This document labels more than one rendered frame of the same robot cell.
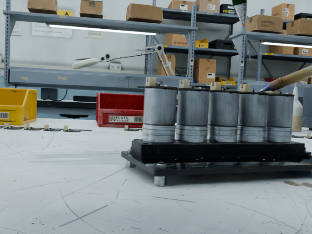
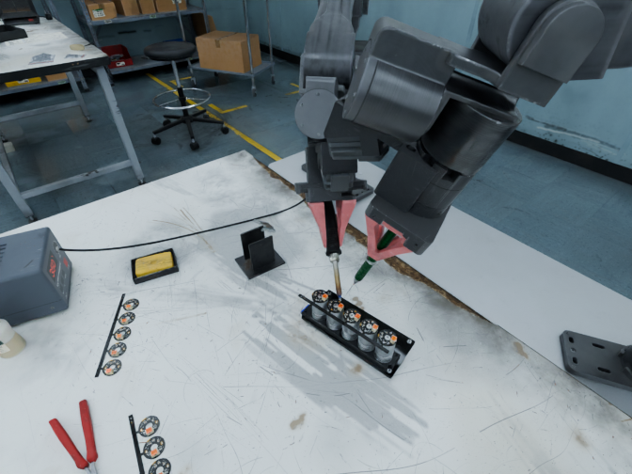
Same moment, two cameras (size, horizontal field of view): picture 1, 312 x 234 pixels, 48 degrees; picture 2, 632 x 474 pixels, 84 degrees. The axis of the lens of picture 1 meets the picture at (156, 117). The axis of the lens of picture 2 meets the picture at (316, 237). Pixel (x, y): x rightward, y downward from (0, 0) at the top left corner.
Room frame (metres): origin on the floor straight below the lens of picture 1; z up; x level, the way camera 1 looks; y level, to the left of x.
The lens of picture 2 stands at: (0.48, 0.18, 1.22)
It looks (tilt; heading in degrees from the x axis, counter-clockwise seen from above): 41 degrees down; 241
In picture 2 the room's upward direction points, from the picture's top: straight up
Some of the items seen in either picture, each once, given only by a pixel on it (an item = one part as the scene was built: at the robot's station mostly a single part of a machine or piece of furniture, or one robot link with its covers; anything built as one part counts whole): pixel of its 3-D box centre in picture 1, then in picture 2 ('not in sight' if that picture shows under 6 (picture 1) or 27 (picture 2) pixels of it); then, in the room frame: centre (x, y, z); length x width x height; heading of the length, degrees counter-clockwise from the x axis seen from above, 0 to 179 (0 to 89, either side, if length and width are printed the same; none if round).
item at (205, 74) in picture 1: (191, 81); not in sight; (4.60, -0.44, 1.04); 1.20 x 0.45 x 2.08; 101
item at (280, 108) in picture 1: (277, 122); (320, 306); (0.31, -0.11, 0.79); 0.02 x 0.02 x 0.05
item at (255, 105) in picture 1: (250, 121); (335, 316); (0.30, -0.08, 0.79); 0.02 x 0.02 x 0.05
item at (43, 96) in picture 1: (49, 94); not in sight; (2.67, 0.81, 0.80); 0.15 x 0.12 x 0.10; 12
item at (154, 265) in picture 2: not in sight; (154, 264); (0.51, -0.35, 0.76); 0.07 x 0.05 x 0.02; 176
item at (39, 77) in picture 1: (102, 82); not in sight; (2.59, 0.40, 0.90); 1.30 x 0.06 x 0.12; 101
